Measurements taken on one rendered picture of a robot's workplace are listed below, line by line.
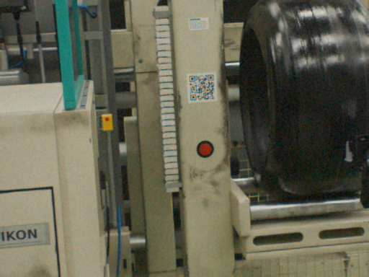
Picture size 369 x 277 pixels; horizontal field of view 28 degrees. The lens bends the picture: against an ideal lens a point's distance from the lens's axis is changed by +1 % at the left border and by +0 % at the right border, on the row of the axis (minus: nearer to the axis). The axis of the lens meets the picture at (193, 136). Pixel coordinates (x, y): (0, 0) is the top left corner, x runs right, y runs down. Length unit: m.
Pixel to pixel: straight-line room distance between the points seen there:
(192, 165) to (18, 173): 0.79
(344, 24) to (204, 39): 0.35
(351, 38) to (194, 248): 0.67
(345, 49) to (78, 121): 0.81
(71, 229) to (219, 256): 0.82
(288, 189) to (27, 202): 0.84
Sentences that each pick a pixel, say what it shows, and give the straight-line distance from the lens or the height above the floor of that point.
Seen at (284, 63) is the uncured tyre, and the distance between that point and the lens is 1.74.
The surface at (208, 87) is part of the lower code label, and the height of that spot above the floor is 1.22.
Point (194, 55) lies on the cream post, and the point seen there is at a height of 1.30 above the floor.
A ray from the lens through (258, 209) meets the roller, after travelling 1.86.
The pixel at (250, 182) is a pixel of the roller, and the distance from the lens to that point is 2.14.
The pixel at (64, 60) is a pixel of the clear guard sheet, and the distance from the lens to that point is 1.15.
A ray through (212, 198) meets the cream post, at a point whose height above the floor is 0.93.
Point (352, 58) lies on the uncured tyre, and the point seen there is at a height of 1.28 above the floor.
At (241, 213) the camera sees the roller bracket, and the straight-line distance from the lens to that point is 1.81.
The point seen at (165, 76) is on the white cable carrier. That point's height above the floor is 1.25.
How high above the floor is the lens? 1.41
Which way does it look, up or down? 10 degrees down
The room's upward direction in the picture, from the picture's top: 3 degrees counter-clockwise
